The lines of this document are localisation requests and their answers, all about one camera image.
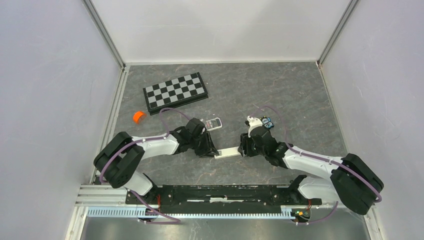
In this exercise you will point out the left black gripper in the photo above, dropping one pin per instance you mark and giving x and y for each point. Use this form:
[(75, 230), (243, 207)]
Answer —
[(208, 149)]

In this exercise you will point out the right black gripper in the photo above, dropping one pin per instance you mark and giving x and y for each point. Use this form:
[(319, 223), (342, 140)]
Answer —
[(244, 147)]

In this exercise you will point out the slim white remote control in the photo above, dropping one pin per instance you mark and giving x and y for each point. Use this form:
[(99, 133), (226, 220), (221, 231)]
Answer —
[(227, 153)]

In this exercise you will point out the white remote with buttons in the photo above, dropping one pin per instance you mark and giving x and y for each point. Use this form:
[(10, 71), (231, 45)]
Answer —
[(213, 124)]

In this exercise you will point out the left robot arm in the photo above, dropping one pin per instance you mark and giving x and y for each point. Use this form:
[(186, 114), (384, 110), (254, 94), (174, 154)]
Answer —
[(119, 160)]

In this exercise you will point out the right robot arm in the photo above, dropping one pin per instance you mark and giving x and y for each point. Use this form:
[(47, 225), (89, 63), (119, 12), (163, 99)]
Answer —
[(347, 179)]

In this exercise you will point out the black white chessboard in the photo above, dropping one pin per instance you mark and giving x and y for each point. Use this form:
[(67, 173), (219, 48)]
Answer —
[(175, 93)]

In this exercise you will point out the orange plastic cup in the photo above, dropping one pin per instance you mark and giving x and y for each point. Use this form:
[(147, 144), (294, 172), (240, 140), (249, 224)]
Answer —
[(138, 117)]

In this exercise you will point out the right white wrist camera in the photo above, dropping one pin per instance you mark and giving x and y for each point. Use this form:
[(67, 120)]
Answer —
[(253, 123)]

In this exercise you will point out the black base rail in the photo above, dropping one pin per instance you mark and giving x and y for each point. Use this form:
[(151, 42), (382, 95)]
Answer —
[(226, 199)]

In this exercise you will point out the white toothed cable duct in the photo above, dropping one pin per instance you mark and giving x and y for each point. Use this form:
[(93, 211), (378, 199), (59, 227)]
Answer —
[(142, 212)]

